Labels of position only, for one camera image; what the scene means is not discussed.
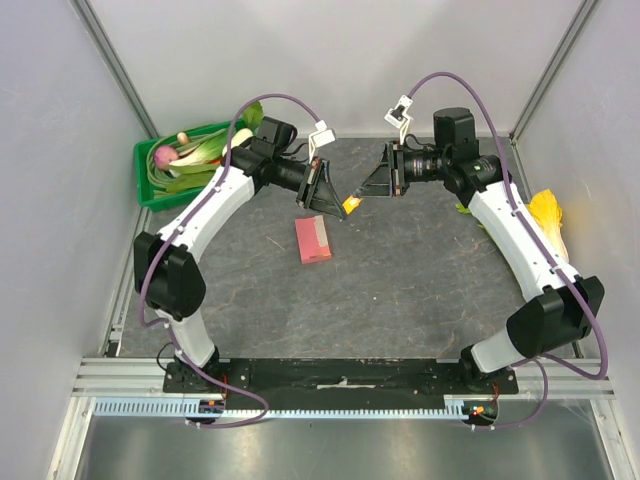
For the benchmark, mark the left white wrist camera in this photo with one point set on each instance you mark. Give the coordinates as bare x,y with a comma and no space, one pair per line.
321,136

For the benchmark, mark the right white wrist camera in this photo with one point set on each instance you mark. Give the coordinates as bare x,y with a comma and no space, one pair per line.
399,118

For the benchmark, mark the green long beans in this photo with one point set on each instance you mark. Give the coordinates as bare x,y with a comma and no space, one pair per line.
173,181

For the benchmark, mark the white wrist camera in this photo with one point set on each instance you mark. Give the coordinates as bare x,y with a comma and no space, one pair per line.
321,136
399,118

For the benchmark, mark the yellow utility knife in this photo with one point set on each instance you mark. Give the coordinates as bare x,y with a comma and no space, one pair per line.
352,202

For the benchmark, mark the green plastic crate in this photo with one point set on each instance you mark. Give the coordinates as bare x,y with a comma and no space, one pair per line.
148,196

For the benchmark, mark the brown mushroom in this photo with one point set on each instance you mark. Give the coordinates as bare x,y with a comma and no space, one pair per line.
183,139

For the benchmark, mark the pink express box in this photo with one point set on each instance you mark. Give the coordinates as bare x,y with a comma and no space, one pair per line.
312,239

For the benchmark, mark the aluminium rail frame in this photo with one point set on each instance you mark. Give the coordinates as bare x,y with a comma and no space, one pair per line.
146,377

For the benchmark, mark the yellow napa cabbage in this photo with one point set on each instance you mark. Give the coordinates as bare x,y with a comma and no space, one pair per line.
546,211

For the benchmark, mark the bok choy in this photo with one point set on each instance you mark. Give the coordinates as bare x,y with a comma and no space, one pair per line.
200,151

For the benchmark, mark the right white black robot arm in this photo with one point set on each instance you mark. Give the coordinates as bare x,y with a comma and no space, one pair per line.
558,300

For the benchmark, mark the purple turnip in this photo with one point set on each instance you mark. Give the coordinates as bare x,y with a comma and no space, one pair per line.
164,156

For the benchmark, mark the green celery stalk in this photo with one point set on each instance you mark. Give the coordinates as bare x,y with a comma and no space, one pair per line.
466,211

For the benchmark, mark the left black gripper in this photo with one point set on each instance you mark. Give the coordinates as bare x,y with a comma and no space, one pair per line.
317,178

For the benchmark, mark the white radish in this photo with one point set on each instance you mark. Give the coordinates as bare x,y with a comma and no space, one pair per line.
240,137

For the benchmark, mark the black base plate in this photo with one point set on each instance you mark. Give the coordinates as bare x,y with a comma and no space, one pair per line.
358,384

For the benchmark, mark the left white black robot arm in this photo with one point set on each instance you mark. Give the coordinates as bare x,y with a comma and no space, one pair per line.
166,264

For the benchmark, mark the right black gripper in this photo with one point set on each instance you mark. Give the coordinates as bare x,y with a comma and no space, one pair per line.
394,168

